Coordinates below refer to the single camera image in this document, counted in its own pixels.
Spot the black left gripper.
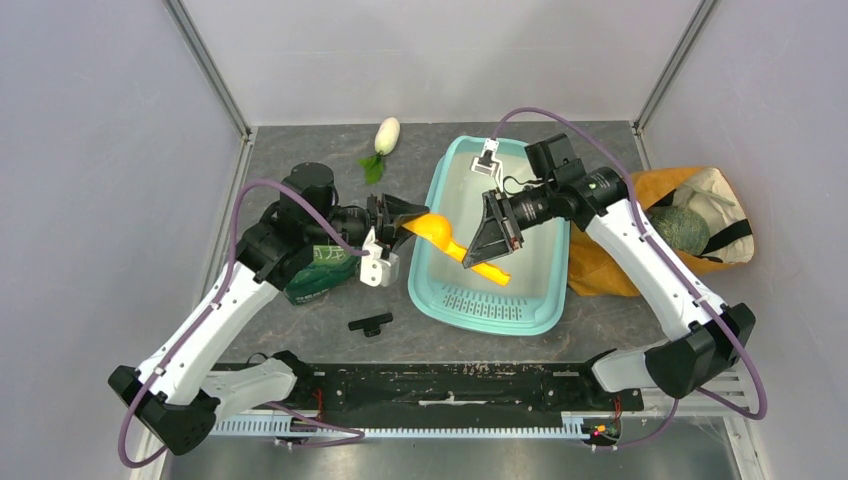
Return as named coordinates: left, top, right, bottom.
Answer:
left=308, top=194, right=430, bottom=255

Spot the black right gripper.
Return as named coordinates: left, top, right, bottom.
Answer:
left=463, top=180, right=557, bottom=267

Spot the orange plastic scoop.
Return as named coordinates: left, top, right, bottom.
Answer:
left=403, top=213, right=511, bottom=286

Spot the teal plastic litter box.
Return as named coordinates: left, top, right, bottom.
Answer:
left=407, top=135, right=570, bottom=336

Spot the green litter bag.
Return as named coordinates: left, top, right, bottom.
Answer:
left=283, top=245, right=359, bottom=306

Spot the black bag clip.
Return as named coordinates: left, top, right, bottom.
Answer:
left=347, top=312, right=394, bottom=338

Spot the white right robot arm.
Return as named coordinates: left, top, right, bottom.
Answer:
left=462, top=134, right=756, bottom=409

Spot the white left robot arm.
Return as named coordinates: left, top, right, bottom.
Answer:
left=108, top=162, right=428, bottom=455

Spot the white toy radish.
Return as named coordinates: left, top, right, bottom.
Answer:
left=358, top=117, right=401, bottom=185

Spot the green netted melon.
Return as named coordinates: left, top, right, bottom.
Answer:
left=648, top=206, right=711, bottom=255

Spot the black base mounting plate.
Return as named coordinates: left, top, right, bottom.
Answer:
left=250, top=361, right=645, bottom=429

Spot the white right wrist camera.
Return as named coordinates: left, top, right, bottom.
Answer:
left=470, top=138, right=502, bottom=178

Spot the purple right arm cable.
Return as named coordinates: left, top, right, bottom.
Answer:
left=493, top=107, right=770, bottom=452

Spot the white slotted cable duct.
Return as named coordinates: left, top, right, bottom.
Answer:
left=211, top=413, right=590, bottom=440

